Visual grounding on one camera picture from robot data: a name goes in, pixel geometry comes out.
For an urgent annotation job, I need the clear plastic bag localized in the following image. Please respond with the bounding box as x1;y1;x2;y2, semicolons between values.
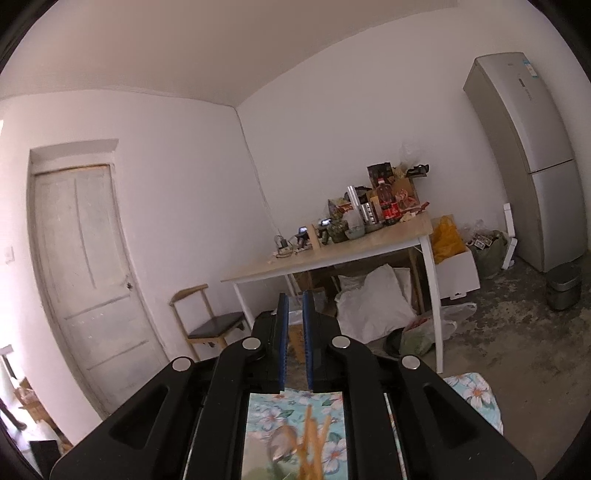
399;302;478;356

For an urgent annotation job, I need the green bag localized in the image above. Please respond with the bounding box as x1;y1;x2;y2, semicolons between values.
471;229;509;278

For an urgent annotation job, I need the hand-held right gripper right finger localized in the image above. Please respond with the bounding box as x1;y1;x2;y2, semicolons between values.
302;290;539;480

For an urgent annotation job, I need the wooden chopstick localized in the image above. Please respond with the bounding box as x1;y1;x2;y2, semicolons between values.
301;406;319;480
314;415;331;480

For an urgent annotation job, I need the white box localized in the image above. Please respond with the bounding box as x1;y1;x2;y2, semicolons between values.
434;247;481;302

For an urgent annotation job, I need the cola bottle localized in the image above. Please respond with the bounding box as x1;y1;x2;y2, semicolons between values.
378;178;400;227

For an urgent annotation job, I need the yellow plastic bag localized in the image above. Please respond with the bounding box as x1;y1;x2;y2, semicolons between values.
430;215;468;265

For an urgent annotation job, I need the white door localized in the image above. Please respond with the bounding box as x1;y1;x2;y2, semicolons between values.
28;140;170;419

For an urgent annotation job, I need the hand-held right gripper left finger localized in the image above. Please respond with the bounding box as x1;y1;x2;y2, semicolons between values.
50;292;291;480

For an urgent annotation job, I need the white sack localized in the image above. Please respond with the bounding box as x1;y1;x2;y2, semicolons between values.
335;264;417;345

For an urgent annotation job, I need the floral blanket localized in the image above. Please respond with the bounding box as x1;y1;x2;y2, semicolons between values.
245;373;504;480

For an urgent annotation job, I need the metal spoon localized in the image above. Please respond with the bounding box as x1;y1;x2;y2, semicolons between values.
268;425;299;463

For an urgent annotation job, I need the dark trash can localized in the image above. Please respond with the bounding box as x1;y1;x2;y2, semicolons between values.
546;262;584;311

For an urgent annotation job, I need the wall cable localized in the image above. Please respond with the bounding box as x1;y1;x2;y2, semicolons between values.
236;108;284;241

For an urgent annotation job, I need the dark box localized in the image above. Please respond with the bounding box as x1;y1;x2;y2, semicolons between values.
367;162;393;186

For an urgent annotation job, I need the wooden chair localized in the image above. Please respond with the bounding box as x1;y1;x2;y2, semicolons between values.
170;284;246;361

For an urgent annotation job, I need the small cardboard box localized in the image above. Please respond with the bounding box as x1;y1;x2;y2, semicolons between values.
14;378;52;424

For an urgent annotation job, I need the white foam board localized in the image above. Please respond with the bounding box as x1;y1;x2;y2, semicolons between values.
502;203;519;270

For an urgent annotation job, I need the white table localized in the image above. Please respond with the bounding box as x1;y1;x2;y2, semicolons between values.
220;212;447;375

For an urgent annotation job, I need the silver refrigerator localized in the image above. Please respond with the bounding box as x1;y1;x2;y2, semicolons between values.
463;52;588;273

